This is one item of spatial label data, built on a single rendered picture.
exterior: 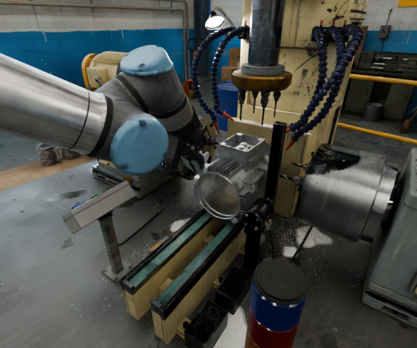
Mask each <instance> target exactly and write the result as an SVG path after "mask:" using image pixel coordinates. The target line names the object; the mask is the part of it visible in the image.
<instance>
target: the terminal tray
mask: <svg viewBox="0 0 417 348"><path fill-rule="evenodd" d="M239 134H241V135H239ZM265 142H266V139H263V138H260V137H255V136H252V135H246V134H243V133H237V134H235V135H234V136H232V137H230V138H228V139H226V140H224V141H223V142H221V143H220V144H219V159H220V158H224V157H225V158H230V159H232V158H233V160H235V161H237V162H238V163H239V162H240V165H241V164H243V169H244V170H245V172H249V170H251V169H253V168H254V167H255V166H256V164H258V163H260V162H261V161H262V158H263V157H264V148H265ZM223 143H225V144H223ZM245 149H248V150H245Z"/></svg>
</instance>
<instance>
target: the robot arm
mask: <svg viewBox="0 0 417 348"><path fill-rule="evenodd" d="M120 68H121V70H122V72H121V73H119V74H118V75H117V76H115V77H113V78H112V79H111V80H110V81H108V82H107V83H105V84H104V85H103V86H101V87H100V88H98V89H97V90H96V91H95V92H92V91H89V90H87V89H85V88H82V87H80V86H77V85H75V84H72V83H70V82H68V81H65V80H63V79H60V78H58V77H56V76H54V75H51V74H49V73H46V72H44V71H42V70H39V69H37V68H34V67H32V66H29V65H27V64H25V63H22V62H20V61H17V60H16V59H13V58H10V57H8V56H5V55H3V54H1V53H0V133H4V134H7V135H12V136H15V137H20V138H24V139H29V140H32V141H35V142H39V143H42V144H47V145H51V146H56V147H59V148H64V149H67V150H70V151H75V152H78V153H79V154H81V155H85V156H89V157H93V158H96V159H99V160H104V161H108V162H112V163H113V165H114V166H115V168H117V169H118V170H119V171H122V172H124V173H126V174H128V175H143V174H146V173H149V172H151V171H152V170H153V169H155V168H156V167H157V171H158V172H160V173H163V174H165V175H175V173H176V170H177V166H178V164H179V160H181V161H182V162H183V163H184V164H185V165H186V166H187V167H189V168H190V169H191V170H192V171H193V172H194V173H197V174H200V175H201V174H203V172H204V167H205V164H206V162H207V160H208V158H209V152H206V153H205V154H203V153H202V151H200V150H201V148H203V146H204V145H205V143H206V144H208V143H209V142H210V140H211V135H210V133H209V130H208V128H207V126H206V125H205V124H201V123H200V120H199V118H198V116H197V113H196V112H195V109H194V107H193V106H191V104H190V102H189V100H188V97H187V96H186V94H185V92H184V89H183V88H182V85H181V83H180V80H179V78H178V76H177V73H176V72H175V69H174V67H173V62H172V61H171V60H170V58H169V56H168V54H167V52H166V51H165V49H163V48H162V47H160V46H154V45H149V46H142V47H139V48H136V49H134V50H132V51H130V52H129V53H128V54H126V56H125V57H123V58H122V60H121V63H120ZM148 113H150V114H151V115H148ZM202 126H203V128H202V130H200V128H201V127H202ZM206 131H207V133H208V136H209V137H208V139H206V134H205V132H206Z"/></svg>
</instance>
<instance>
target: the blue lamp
mask: <svg viewBox="0 0 417 348"><path fill-rule="evenodd" d="M306 297H307V296H306ZM306 297H305V298H304V300H302V301H301V302H299V303H297V304H293V305H280V304H276V303H274V302H271V301H269V300H267V299H266V298H265V297H264V296H263V295H262V294H261V293H260V292H259V291H258V290H257V289H256V286H255V284H254V281H253V284H252V290H251V300H250V306H251V311H252V313H253V315H254V317H255V318H256V320H257V321H258V322H259V323H260V324H262V325H263V326H265V327H266V328H268V329H271V330H274V331H288V330H290V329H292V328H294V327H295V326H296V325H297V324H298V323H299V321H300V317H301V314H302V310H303V307H304V303H305V300H306Z"/></svg>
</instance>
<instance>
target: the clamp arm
mask: <svg viewBox="0 0 417 348"><path fill-rule="evenodd" d="M286 129H287V123H284V122H278V121H276V122H274V123H273V131H272V136H271V147H270V153H269V163H268V169H267V175H266V186H265V192H264V198H266V199H268V200H269V201H270V202H271V203H272V204H273V207H274V206H275V198H276V193H277V188H278V180H279V174H280V166H281V161H282V153H283V148H284V139H285V135H286Z"/></svg>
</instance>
